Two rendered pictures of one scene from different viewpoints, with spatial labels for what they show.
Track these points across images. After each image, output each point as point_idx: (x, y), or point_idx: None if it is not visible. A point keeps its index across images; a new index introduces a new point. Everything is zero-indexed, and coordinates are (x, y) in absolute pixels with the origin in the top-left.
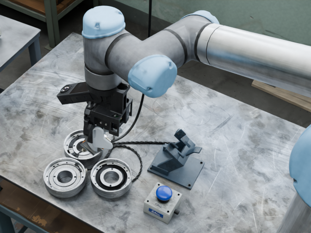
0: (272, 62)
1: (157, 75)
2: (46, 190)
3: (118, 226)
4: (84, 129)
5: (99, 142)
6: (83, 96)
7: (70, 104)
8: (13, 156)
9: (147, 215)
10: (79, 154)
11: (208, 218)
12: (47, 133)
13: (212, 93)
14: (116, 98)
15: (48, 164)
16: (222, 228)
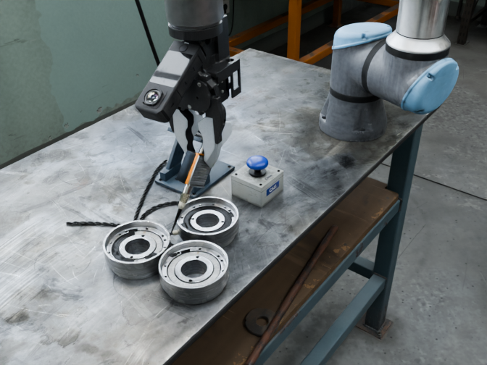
0: None
1: None
2: (204, 305)
3: (282, 231)
4: (221, 113)
5: (222, 135)
6: (192, 69)
7: (16, 274)
8: (111, 356)
9: (267, 205)
10: (152, 250)
11: (277, 161)
12: (75, 306)
13: (80, 135)
14: (222, 31)
15: (168, 282)
16: (292, 153)
